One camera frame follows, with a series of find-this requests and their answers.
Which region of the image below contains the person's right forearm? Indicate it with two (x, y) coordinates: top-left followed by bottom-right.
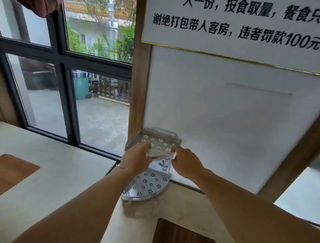
(194, 168), (320, 243)

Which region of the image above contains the white printed product card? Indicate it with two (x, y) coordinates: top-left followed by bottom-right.
(150, 154), (175, 175)

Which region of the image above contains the grey metal corner shelf rack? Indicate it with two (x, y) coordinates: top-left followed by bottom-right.
(121, 127), (182, 202)

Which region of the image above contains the wooden outdoor railing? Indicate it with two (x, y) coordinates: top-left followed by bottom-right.
(89, 74), (131, 103)

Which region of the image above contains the person's left forearm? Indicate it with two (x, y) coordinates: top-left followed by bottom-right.
(11, 166), (135, 243)

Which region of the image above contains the person's left hand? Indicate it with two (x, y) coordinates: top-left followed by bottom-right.
(119, 142), (153, 177)

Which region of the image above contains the white wall sign black lettering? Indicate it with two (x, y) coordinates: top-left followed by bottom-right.
(141, 0), (320, 75)

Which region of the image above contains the green outdoor bin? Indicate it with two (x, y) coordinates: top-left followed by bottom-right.
(73, 76), (90, 100)

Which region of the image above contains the wooden pillar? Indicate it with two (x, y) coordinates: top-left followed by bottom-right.
(127, 0), (153, 141)
(257, 123), (320, 204)

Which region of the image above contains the black window frame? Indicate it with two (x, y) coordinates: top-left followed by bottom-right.
(0, 10), (133, 161)

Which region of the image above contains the person's right hand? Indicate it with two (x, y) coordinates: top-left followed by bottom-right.
(171, 146), (208, 179)

